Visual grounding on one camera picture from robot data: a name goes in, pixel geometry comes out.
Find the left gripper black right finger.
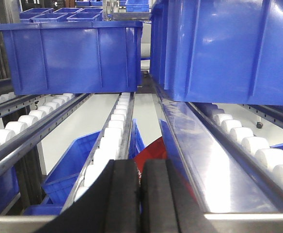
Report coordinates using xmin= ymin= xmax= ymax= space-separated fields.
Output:
xmin=141 ymin=160 xmax=211 ymax=233

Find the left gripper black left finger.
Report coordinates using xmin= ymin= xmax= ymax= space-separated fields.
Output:
xmin=41 ymin=160 xmax=140 ymax=233

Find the blue bin lower shelf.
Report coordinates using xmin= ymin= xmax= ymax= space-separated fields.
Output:
xmin=22 ymin=118 xmax=146 ymax=216

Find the red bin lower shelf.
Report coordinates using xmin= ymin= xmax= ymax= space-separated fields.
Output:
xmin=133 ymin=136 xmax=168 ymax=182

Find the steel front rack bar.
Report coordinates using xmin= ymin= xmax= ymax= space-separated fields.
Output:
xmin=0 ymin=214 xmax=283 ymax=233

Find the white roller track centre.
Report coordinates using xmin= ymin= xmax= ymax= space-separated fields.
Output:
xmin=62 ymin=92 xmax=135 ymax=211

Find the white roller track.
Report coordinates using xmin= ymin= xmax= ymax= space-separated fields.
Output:
xmin=0 ymin=94 xmax=92 ymax=176
xmin=0 ymin=94 xmax=45 ymax=118
xmin=62 ymin=92 xmax=135 ymax=211
xmin=189 ymin=102 xmax=283 ymax=209

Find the white roller track right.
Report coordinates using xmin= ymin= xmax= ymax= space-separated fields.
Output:
xmin=189 ymin=102 xmax=283 ymax=209

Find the white roller track far left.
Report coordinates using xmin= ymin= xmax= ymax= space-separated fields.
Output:
xmin=0 ymin=94 xmax=45 ymax=118

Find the large blue bin left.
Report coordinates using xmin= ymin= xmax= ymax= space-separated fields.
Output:
xmin=0 ymin=21 xmax=143 ymax=95

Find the large blue bin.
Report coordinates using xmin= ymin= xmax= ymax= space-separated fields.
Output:
xmin=150 ymin=0 xmax=283 ymax=105
xmin=0 ymin=21 xmax=143 ymax=95

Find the large blue bin right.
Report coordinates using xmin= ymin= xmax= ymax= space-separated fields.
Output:
xmin=150 ymin=0 xmax=283 ymax=105

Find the blue small bin background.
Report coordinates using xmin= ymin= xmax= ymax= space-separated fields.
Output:
xmin=31 ymin=13 xmax=74 ymax=23
xmin=67 ymin=12 xmax=102 ymax=22

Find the steel divider rail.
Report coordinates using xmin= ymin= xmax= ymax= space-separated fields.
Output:
xmin=154 ymin=84 xmax=283 ymax=214

